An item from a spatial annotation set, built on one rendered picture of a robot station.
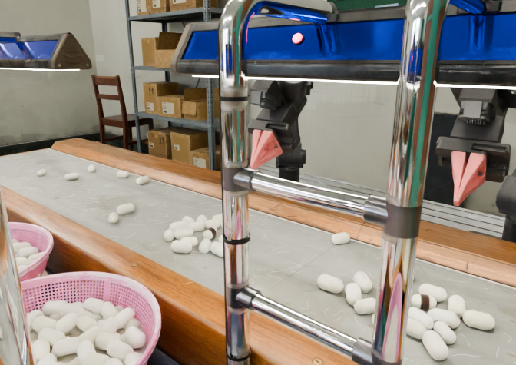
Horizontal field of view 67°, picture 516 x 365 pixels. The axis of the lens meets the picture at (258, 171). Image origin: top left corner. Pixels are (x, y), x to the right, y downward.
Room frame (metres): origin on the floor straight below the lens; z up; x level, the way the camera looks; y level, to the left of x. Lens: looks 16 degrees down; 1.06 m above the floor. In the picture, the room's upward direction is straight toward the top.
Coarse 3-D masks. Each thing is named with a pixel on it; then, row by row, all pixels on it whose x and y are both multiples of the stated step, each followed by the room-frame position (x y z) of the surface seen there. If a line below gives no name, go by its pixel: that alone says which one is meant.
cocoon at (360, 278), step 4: (360, 272) 0.50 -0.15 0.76; (356, 276) 0.50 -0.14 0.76; (360, 276) 0.49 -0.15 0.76; (364, 276) 0.49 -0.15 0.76; (356, 280) 0.49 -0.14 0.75; (360, 280) 0.49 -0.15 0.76; (364, 280) 0.48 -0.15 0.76; (368, 280) 0.48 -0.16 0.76; (360, 284) 0.48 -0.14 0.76; (364, 284) 0.48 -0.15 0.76; (368, 284) 0.48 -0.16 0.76; (360, 288) 0.48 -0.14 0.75; (364, 288) 0.48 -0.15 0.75; (368, 288) 0.48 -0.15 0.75; (364, 292) 0.48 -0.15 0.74
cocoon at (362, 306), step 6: (360, 300) 0.44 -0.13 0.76; (366, 300) 0.44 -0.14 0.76; (372, 300) 0.44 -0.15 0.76; (354, 306) 0.44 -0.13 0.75; (360, 306) 0.43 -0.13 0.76; (366, 306) 0.43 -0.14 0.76; (372, 306) 0.43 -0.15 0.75; (360, 312) 0.43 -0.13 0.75; (366, 312) 0.43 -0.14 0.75; (372, 312) 0.43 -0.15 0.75
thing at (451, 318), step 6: (432, 312) 0.41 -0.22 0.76; (438, 312) 0.41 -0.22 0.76; (444, 312) 0.41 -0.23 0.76; (450, 312) 0.41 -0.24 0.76; (432, 318) 0.41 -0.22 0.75; (438, 318) 0.41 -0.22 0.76; (444, 318) 0.41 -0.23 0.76; (450, 318) 0.40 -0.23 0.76; (456, 318) 0.40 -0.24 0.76; (450, 324) 0.40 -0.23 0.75; (456, 324) 0.40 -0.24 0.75
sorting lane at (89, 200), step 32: (0, 160) 1.24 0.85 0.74; (32, 160) 1.24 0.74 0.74; (64, 160) 1.24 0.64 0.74; (32, 192) 0.92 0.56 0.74; (64, 192) 0.92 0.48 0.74; (96, 192) 0.92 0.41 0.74; (128, 192) 0.92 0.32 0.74; (160, 192) 0.92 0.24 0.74; (192, 192) 0.92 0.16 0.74; (96, 224) 0.72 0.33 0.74; (128, 224) 0.72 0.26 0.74; (160, 224) 0.72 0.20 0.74; (256, 224) 0.72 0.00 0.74; (288, 224) 0.72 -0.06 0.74; (160, 256) 0.59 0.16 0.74; (192, 256) 0.59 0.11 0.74; (256, 256) 0.59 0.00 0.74; (288, 256) 0.59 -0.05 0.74; (320, 256) 0.59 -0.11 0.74; (352, 256) 0.59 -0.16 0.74; (256, 288) 0.49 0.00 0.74; (288, 288) 0.49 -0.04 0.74; (320, 288) 0.49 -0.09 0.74; (416, 288) 0.49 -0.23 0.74; (448, 288) 0.49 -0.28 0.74; (480, 288) 0.49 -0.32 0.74; (512, 288) 0.49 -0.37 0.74; (320, 320) 0.42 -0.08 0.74; (352, 320) 0.42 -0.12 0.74; (512, 320) 0.42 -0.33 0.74; (416, 352) 0.37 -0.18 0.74; (448, 352) 0.37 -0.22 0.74; (480, 352) 0.37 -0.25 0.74; (512, 352) 0.37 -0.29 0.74
